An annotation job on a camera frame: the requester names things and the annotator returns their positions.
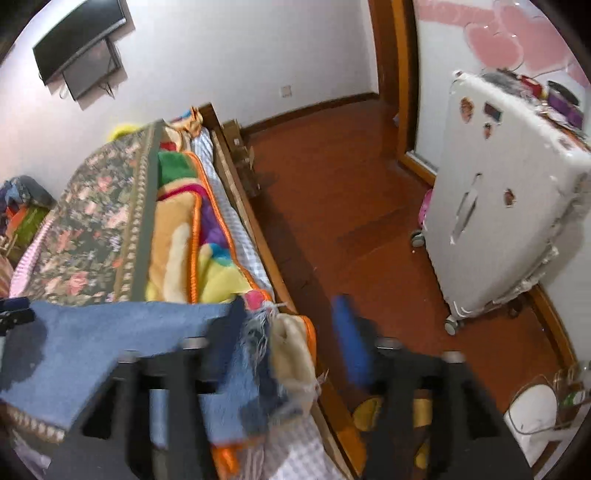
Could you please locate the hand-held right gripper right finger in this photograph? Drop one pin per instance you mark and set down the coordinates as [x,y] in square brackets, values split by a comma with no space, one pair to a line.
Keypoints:
[351,341]

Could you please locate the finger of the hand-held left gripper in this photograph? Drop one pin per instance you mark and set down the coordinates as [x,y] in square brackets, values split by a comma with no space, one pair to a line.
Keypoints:
[16,314]

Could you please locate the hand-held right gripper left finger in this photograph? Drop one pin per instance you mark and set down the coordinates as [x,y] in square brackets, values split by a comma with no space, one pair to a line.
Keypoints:
[221,341]

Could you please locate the blue denim pants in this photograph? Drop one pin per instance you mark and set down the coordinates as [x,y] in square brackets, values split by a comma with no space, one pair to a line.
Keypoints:
[115,332]

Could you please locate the pink striped cloth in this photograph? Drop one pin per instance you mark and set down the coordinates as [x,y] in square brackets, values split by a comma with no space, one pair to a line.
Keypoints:
[27,267]

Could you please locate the yellow slipper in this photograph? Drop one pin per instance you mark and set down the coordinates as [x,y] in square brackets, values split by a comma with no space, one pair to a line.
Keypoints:
[367,413]
[421,413]

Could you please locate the checked bed sheet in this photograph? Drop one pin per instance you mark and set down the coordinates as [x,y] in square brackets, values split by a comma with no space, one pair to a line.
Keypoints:
[240,258]

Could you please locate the green fabric storage box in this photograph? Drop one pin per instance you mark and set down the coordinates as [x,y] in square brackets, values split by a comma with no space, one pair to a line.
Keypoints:
[32,217]

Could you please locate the colourful fleece blanket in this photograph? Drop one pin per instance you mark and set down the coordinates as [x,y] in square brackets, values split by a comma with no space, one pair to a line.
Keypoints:
[175,240]

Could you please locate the dark floral blanket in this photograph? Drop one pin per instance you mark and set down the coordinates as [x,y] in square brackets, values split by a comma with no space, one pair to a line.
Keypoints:
[92,221]

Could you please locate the pink toy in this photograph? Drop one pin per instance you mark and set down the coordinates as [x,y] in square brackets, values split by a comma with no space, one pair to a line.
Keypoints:
[425,210]

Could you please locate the white suitcase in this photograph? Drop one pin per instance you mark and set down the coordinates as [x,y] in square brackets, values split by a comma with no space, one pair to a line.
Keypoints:
[485,207]

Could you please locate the white round appliance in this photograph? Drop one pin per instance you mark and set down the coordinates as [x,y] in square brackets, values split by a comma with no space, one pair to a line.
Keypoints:
[531,410]

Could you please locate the cardboard box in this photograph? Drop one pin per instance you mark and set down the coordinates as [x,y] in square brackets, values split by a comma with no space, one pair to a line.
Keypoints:
[235,136]

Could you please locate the yellow foam tube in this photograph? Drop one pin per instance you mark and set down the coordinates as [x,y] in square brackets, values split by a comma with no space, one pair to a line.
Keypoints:
[122,131]

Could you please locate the purple box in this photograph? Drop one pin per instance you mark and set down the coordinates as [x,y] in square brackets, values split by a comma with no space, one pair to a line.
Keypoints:
[565,108]

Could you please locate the wooden bed frame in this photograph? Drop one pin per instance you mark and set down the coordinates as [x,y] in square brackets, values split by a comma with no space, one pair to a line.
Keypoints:
[272,258]

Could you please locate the small black wall monitor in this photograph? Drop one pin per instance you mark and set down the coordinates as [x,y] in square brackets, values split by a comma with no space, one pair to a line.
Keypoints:
[92,69]

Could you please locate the white wall outlet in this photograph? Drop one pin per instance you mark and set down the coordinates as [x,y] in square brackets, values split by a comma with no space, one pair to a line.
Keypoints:
[286,91]

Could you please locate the black wall television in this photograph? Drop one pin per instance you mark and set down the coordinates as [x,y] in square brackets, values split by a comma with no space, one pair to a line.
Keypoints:
[78,37]

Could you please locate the pink heart wall decoration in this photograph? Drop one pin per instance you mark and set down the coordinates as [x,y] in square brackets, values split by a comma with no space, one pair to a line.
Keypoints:
[494,41]

